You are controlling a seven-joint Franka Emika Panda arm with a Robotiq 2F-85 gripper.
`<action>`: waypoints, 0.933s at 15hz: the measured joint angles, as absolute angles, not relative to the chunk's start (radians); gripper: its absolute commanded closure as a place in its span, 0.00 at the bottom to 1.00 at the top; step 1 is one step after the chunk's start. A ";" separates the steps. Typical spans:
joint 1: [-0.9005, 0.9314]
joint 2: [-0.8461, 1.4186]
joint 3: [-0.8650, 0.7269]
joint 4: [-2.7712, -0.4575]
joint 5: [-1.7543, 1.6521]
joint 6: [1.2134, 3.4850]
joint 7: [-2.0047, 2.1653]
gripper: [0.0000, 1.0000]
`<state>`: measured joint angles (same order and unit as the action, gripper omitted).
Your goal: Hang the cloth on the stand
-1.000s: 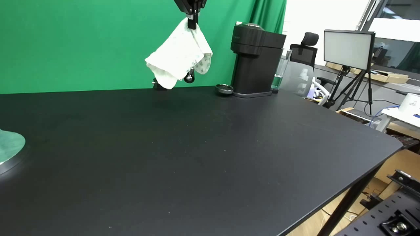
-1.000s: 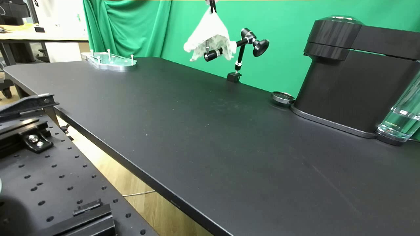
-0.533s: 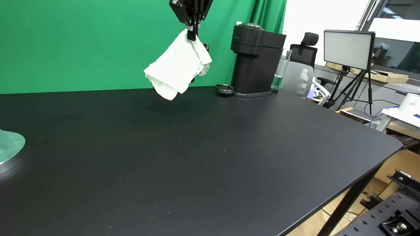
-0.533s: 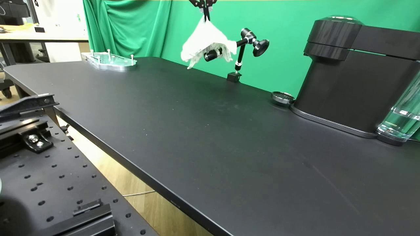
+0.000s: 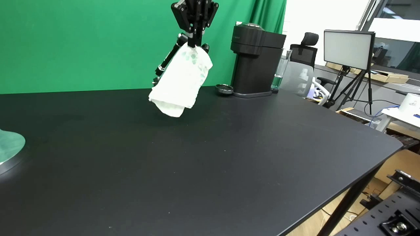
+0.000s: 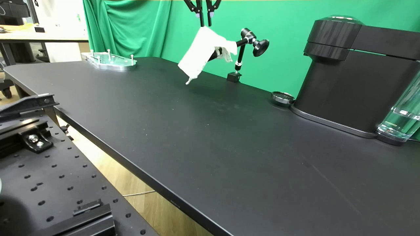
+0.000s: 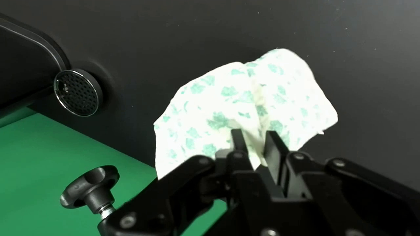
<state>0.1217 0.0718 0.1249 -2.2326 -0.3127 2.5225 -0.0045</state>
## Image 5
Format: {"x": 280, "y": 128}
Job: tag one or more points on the black aluminium rail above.
{"x": 405, "y": 179}

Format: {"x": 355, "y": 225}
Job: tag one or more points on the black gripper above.
{"x": 196, "y": 11}

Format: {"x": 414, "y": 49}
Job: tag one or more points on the black mounting clamp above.
{"x": 395, "y": 225}

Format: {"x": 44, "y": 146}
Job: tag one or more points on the black perforated breadboard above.
{"x": 376, "y": 218}

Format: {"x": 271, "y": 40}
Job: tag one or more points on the white cloth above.
{"x": 182, "y": 83}

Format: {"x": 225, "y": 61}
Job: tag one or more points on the small black round cap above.
{"x": 225, "y": 90}

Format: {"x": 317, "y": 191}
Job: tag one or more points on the black coffee machine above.
{"x": 254, "y": 66}

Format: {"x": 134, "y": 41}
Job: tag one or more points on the green backdrop curtain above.
{"x": 87, "y": 44}

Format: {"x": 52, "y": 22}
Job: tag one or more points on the cluttered wooden desk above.
{"x": 389, "y": 78}

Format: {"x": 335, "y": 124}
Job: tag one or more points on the white paper stack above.
{"x": 407, "y": 110}

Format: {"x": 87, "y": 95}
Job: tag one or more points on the black office chair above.
{"x": 304, "y": 54}

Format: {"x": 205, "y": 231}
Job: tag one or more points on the brown cardboard box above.
{"x": 402, "y": 165}

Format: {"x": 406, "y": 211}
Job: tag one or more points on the computer monitor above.
{"x": 348, "y": 49}

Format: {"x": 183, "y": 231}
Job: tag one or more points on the clear acrylic plate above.
{"x": 10, "y": 146}

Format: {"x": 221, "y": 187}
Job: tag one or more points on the black table leg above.
{"x": 346, "y": 204}

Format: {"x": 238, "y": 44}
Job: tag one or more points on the black tripod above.
{"x": 346, "y": 73}

